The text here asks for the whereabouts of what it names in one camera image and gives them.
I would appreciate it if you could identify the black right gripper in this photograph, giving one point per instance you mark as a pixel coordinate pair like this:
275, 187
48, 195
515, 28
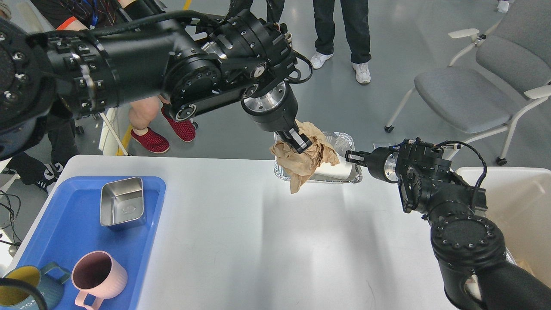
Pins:
381, 163

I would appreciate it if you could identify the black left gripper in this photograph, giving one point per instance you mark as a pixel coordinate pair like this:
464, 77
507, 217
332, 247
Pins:
276, 112

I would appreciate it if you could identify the white paper cup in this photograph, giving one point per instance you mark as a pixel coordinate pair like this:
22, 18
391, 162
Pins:
340, 171

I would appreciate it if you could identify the brown paper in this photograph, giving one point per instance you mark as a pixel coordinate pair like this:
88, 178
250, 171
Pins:
524, 264
302, 166

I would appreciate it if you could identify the aluminium foil tray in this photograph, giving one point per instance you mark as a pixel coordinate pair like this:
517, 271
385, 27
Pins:
341, 142

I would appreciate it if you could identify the stainless steel rectangular container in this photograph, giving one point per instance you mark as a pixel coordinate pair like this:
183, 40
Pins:
122, 204

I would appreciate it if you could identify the pink ribbed mug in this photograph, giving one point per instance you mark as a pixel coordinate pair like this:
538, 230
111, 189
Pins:
97, 276

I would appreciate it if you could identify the teal mug yellow inside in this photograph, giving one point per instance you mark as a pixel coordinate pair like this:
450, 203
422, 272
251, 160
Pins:
32, 288

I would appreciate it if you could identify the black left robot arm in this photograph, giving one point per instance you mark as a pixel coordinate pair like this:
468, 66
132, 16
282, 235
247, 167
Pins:
201, 61

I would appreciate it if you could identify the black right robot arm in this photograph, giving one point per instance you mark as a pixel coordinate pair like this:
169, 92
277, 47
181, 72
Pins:
470, 249

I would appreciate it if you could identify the standing person black white sneakers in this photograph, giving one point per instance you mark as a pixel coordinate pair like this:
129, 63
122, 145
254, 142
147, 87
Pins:
274, 9

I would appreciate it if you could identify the seated person black shirt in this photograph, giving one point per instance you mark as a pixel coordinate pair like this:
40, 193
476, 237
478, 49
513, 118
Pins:
89, 14

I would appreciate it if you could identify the grey office chair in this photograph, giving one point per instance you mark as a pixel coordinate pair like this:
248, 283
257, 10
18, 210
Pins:
517, 50

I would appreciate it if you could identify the white plastic bin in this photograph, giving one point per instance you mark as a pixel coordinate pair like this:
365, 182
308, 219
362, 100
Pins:
519, 202

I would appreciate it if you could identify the brown paper inside bin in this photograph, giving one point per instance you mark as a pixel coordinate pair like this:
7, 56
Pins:
524, 264

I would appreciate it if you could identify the blue plastic tray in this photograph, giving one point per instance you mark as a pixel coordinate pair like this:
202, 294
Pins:
70, 228

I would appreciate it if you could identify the person in black trousers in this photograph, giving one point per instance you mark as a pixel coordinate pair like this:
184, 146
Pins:
63, 147

